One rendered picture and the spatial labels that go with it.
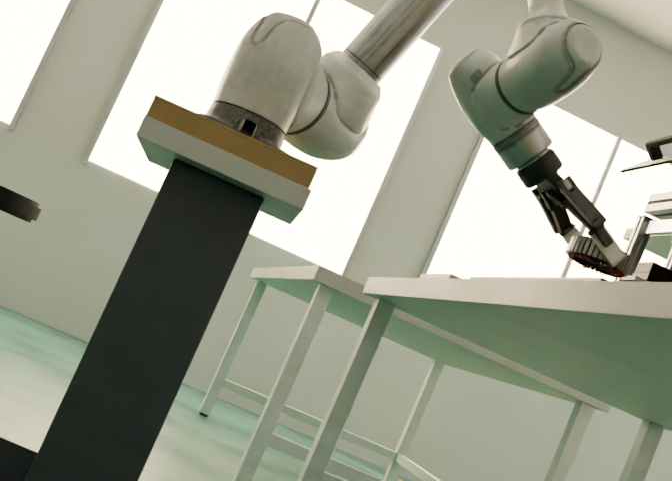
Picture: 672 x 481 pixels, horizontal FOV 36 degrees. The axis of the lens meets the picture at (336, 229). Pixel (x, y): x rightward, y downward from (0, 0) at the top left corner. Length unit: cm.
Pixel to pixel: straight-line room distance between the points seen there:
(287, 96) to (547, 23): 53
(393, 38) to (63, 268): 451
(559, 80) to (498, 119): 16
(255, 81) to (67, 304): 458
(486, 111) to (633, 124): 552
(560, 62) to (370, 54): 59
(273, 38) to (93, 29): 465
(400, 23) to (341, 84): 17
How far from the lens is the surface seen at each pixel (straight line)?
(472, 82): 177
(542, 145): 180
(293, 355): 334
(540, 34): 168
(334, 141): 213
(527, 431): 696
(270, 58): 196
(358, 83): 211
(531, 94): 169
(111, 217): 642
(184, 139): 184
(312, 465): 291
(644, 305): 140
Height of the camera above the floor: 49
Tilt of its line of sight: 7 degrees up
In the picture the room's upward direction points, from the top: 24 degrees clockwise
